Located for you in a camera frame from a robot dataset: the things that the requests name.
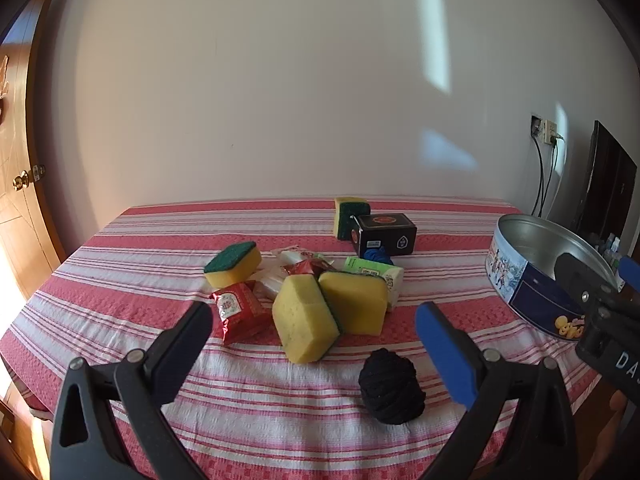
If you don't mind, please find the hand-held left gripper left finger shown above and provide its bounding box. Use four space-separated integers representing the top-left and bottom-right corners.
50 301 216 480

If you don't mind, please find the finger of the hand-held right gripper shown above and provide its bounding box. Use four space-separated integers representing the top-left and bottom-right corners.
554 252 618 311
620 256 640 303

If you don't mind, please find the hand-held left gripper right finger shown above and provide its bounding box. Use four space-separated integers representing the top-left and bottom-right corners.
415 301 592 480

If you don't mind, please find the round blue cookie tin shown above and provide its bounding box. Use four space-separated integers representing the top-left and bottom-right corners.
484 213 621 342

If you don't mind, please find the black yarn ball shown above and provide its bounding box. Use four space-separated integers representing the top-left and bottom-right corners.
358 347 427 425

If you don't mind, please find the red snack packet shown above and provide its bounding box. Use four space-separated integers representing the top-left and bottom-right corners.
285 259 326 277
210 282 271 345

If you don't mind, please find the green tissue pack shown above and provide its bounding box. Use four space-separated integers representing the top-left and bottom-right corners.
344 256 405 308

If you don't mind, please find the yellow sponge with green pad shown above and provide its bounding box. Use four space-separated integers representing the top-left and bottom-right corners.
318 271 390 336
271 275 342 365
333 196 372 240
203 241 262 288

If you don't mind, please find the beige snack packet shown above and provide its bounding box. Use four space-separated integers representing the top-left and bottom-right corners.
252 267 288 301

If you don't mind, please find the blue cloth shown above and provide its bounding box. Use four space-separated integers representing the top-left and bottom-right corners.
362 246 395 266

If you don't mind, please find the black cardboard box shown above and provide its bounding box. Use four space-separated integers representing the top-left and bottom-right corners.
350 213 418 257

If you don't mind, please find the desktop with red striped cloth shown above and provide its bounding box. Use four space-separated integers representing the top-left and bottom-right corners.
0 199 601 480

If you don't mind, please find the black flat screen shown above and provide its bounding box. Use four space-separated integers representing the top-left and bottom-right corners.
575 120 640 253

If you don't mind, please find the brass door knob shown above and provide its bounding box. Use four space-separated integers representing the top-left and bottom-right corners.
12 164 47 191

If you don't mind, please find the wooden door with brass knob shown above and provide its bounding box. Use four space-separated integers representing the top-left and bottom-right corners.
0 0 68 311

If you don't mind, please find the thin dark cable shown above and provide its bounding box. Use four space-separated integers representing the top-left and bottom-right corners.
542 142 557 218

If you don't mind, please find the thick black cable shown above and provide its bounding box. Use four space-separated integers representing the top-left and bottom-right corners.
531 135 546 217

